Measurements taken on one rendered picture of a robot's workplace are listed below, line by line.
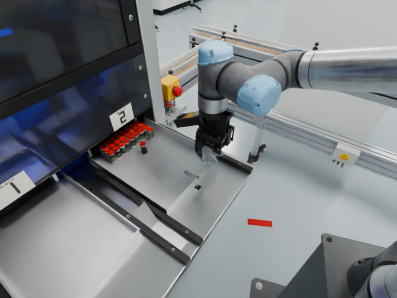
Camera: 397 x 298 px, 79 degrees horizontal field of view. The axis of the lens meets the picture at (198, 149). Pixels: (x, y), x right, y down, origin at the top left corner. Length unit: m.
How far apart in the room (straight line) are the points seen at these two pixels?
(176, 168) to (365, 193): 1.66
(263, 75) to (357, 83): 0.15
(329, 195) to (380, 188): 0.41
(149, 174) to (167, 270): 0.30
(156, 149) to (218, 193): 0.28
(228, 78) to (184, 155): 0.41
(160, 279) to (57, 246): 0.28
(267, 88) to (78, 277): 0.58
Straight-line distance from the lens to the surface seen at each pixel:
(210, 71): 0.53
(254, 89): 0.46
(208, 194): 0.74
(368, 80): 0.49
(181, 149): 0.86
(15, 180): 0.71
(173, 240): 0.67
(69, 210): 0.79
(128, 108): 0.81
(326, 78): 0.52
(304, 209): 1.89
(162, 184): 0.76
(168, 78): 0.96
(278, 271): 1.63
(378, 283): 0.56
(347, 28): 1.95
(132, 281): 0.65
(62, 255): 0.73
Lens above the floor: 1.48
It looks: 45 degrees down
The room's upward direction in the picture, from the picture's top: straight up
